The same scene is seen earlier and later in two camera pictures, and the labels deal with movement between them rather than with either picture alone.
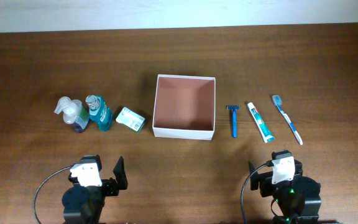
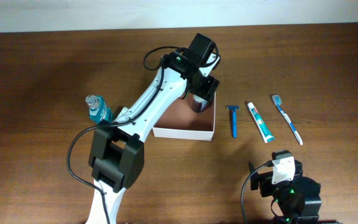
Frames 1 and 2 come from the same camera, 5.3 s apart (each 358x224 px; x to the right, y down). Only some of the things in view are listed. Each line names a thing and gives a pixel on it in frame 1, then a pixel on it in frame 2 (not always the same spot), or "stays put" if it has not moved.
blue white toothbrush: (278, 101) stays put
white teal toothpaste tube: (261, 124) stays put
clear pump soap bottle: (73, 112) → (199, 104)
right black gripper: (266, 180) stays put
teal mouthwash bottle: (99, 112) stays put
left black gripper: (108, 186) → (209, 90)
